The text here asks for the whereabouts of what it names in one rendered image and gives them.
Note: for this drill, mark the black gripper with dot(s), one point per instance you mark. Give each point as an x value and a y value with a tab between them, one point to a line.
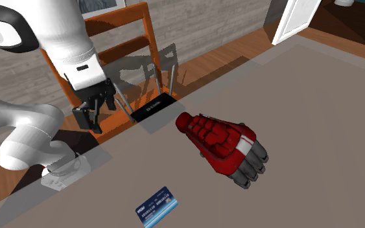
95	91

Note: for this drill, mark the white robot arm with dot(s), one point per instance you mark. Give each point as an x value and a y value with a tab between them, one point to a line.
59	28

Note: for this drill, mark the black router with antennas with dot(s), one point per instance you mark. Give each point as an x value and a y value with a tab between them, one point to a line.
157	107

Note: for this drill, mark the orange wooden chair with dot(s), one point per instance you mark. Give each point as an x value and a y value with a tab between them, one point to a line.
123	47

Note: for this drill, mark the blue bank card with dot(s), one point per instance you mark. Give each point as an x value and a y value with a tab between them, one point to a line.
157	207

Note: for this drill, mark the red armoured glove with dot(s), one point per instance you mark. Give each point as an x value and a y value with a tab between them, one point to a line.
220	142

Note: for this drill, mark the white door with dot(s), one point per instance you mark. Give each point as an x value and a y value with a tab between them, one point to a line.
296	19

